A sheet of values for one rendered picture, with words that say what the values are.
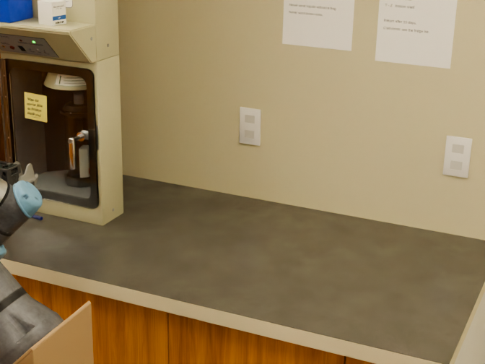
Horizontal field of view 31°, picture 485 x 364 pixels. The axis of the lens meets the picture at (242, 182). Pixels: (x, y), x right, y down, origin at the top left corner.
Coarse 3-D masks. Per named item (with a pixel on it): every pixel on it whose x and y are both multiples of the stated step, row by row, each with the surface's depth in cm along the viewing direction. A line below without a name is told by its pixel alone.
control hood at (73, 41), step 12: (0, 24) 224; (12, 24) 223; (24, 24) 223; (36, 24) 224; (72, 24) 225; (84, 24) 225; (36, 36) 223; (48, 36) 221; (60, 36) 219; (72, 36) 217; (84, 36) 222; (60, 48) 225; (72, 48) 223; (84, 48) 223; (72, 60) 229; (84, 60) 227; (96, 60) 229
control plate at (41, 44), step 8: (0, 40) 232; (8, 40) 230; (16, 40) 229; (24, 40) 227; (40, 40) 224; (0, 48) 236; (8, 48) 235; (16, 48) 233; (32, 48) 230; (40, 48) 228; (48, 48) 227; (56, 56) 230
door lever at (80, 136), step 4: (80, 132) 237; (76, 136) 235; (80, 136) 236; (84, 136) 237; (68, 140) 233; (72, 140) 233; (76, 140) 234; (80, 140) 237; (72, 144) 233; (72, 148) 233; (72, 152) 234; (76, 152) 235; (72, 156) 234; (76, 156) 235; (72, 160) 235; (76, 160) 236; (72, 164) 235; (76, 164) 236; (72, 168) 236; (76, 168) 236
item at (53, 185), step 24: (24, 72) 239; (48, 72) 235; (72, 72) 232; (24, 96) 241; (48, 96) 238; (72, 96) 234; (24, 120) 244; (48, 120) 240; (72, 120) 237; (24, 144) 247; (48, 144) 243; (96, 144) 237; (24, 168) 249; (48, 168) 246; (96, 168) 239; (48, 192) 248; (72, 192) 244; (96, 192) 241
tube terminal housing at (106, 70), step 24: (96, 0) 224; (96, 24) 226; (96, 48) 228; (96, 72) 230; (96, 96) 233; (120, 96) 243; (96, 120) 235; (120, 120) 245; (120, 144) 247; (120, 168) 249; (120, 192) 251; (72, 216) 249; (96, 216) 245
